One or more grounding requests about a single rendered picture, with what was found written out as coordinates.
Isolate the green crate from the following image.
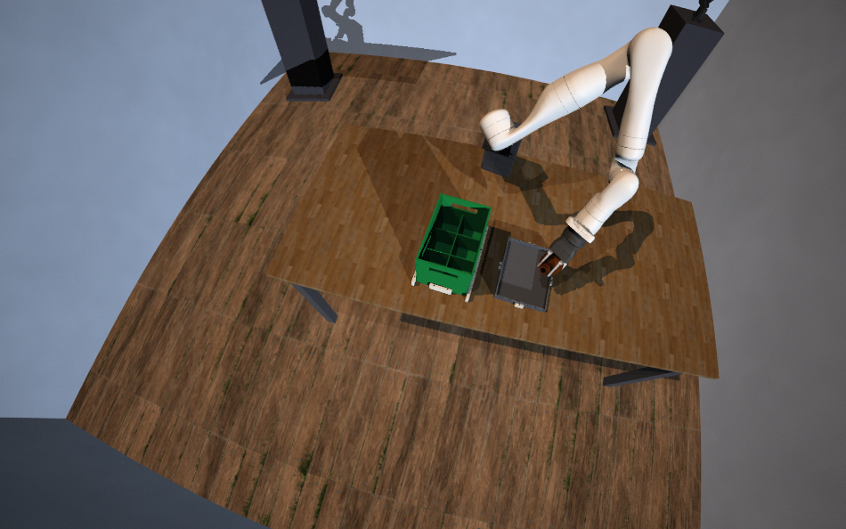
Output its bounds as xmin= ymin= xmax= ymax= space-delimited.
xmin=415 ymin=202 xmax=489 ymax=296

